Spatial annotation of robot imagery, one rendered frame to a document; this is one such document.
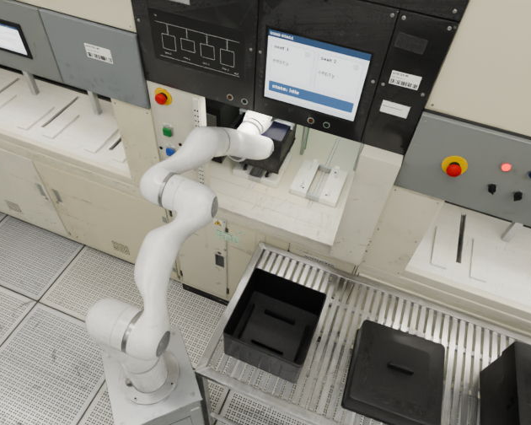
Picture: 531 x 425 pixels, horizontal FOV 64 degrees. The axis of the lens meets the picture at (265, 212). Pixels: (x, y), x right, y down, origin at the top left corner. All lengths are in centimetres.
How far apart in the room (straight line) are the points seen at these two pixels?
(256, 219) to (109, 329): 80
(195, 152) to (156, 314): 44
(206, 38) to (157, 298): 74
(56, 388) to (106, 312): 132
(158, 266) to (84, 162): 105
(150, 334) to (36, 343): 152
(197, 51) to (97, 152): 94
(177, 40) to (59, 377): 178
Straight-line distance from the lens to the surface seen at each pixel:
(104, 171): 207
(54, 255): 291
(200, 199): 112
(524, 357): 157
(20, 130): 239
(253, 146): 142
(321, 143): 213
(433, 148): 130
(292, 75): 127
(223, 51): 132
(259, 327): 161
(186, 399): 154
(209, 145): 118
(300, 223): 176
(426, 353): 160
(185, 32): 136
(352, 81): 122
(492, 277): 187
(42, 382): 254
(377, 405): 149
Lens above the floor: 223
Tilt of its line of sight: 50 degrees down
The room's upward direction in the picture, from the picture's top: 5 degrees clockwise
